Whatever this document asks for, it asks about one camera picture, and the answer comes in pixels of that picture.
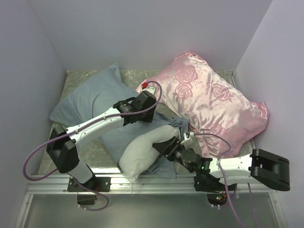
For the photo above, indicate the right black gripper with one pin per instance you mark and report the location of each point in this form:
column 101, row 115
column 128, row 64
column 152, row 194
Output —
column 164, row 146

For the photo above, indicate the aluminium front rail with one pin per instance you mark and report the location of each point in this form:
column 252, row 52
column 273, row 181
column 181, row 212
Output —
column 147, row 184

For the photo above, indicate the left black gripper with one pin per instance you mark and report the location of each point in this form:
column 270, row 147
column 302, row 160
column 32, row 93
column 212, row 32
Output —
column 149, row 117

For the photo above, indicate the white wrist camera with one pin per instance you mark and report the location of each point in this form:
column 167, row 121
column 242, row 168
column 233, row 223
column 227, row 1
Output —
column 148, row 88
column 188, row 139

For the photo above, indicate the white pillow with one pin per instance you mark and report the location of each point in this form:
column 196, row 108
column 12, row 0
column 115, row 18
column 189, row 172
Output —
column 139, row 155

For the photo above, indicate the pink rose satin pillow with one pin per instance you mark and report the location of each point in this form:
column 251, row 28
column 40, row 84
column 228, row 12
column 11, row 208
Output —
column 221, row 114

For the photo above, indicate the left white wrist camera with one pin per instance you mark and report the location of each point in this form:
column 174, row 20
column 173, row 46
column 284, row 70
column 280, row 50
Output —
column 148, row 88

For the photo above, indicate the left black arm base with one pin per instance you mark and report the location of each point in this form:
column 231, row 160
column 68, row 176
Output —
column 88, row 193

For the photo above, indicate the green beige patchwork pillowcase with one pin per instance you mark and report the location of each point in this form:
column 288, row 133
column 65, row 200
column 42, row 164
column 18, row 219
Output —
column 96, row 95

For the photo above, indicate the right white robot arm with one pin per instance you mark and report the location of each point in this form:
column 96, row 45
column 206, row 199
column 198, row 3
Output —
column 214, row 175

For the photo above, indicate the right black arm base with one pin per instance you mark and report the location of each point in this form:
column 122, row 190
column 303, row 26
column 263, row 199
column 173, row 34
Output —
column 216, row 191

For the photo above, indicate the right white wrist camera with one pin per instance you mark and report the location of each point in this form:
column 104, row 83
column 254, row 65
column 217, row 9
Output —
column 188, row 139

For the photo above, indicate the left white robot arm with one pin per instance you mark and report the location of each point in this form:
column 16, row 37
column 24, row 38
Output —
column 64, row 144

